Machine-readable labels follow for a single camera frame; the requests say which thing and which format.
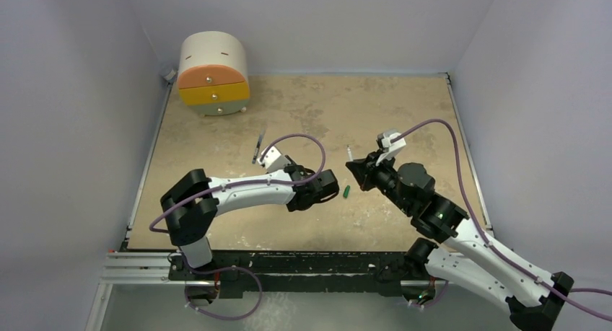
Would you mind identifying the green pen cap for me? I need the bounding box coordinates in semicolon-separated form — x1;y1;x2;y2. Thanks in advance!
342;185;351;198

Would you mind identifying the blue pen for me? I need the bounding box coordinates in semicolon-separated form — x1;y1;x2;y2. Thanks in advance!
252;128;266;164

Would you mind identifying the white marker blue tip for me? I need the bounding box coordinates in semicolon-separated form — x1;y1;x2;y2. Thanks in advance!
346;145;354;162

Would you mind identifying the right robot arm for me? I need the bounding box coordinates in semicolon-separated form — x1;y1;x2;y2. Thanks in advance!
346;151;574;330

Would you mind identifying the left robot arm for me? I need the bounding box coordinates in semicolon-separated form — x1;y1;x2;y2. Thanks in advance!
160;164;340;280

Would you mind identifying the small three-drawer pastel cabinet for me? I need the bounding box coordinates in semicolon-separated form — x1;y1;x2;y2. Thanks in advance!
176;31;250;116

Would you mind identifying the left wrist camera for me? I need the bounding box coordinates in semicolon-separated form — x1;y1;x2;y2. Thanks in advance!
256;146;292;173

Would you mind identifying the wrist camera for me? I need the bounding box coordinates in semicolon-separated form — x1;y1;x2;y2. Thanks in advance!
256;146;292;173
375;129;406;166

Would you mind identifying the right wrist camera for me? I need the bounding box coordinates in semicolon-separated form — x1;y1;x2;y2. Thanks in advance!
375;129;406;166

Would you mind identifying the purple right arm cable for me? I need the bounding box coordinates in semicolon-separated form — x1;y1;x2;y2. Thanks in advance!
392;119;612;322

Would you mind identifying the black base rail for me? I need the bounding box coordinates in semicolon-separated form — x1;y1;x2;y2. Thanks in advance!
168;238;455;301

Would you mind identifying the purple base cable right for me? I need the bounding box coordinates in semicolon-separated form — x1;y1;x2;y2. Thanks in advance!
406;271;454;311

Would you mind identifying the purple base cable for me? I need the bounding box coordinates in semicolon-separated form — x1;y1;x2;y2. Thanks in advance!
406;271;454;311
183;262;266;321

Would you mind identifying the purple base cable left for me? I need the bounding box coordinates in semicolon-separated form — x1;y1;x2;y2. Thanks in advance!
183;262;266;321

